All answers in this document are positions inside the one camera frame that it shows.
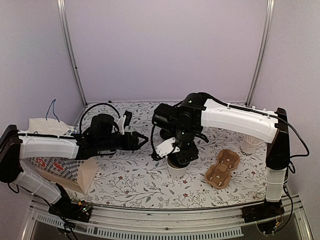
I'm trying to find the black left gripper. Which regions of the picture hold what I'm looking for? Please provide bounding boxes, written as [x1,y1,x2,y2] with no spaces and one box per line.
[97,131,149,152]

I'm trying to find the white paper cup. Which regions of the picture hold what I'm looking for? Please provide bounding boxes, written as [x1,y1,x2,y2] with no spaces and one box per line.
[166,159,187,181]

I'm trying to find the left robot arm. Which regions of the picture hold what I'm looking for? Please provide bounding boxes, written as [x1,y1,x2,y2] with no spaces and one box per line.
[0,111,149,217]

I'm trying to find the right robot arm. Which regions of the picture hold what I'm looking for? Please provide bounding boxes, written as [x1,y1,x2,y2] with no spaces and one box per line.
[151,92,295,218]

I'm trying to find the brown cardboard cup carrier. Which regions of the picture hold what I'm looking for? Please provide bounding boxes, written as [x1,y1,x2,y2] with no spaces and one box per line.
[204,149,240,189]

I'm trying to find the floral patterned table mat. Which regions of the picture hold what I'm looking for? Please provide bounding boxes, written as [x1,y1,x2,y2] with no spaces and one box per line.
[57,101,288,210]

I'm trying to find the white cup holding straws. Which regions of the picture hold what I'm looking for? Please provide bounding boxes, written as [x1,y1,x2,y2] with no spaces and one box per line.
[240,135,263,156]

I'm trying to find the white paper-wrapped straws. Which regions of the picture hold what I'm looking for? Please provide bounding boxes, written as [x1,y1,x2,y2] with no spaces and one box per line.
[244,135,263,146]

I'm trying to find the blue checkered paper bag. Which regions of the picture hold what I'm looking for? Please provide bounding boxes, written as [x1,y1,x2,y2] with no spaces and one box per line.
[27,99,98,194]

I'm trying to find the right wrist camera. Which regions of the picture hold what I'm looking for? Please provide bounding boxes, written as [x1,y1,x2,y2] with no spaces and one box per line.
[151,137,180,161]

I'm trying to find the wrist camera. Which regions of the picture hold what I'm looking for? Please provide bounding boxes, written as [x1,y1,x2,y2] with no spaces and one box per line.
[117,111,133,135]
[151,137,180,161]

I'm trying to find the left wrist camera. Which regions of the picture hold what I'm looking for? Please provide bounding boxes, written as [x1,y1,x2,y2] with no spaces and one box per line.
[117,111,133,135]

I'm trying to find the aluminium front rail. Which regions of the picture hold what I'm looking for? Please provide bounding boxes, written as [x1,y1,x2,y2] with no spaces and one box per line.
[21,194,314,240]

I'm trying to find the right aluminium frame post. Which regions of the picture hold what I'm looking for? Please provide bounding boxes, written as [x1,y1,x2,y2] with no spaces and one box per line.
[245,0,275,107]

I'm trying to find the aluminium frame post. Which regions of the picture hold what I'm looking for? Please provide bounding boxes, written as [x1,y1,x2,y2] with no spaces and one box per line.
[56,0,88,107]
[245,0,275,107]

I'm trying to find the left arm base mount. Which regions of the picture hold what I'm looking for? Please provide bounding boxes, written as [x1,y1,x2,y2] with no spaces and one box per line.
[48,193,92,223]

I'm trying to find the left aluminium frame post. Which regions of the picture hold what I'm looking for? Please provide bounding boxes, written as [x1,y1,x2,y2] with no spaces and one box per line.
[56,0,88,107]

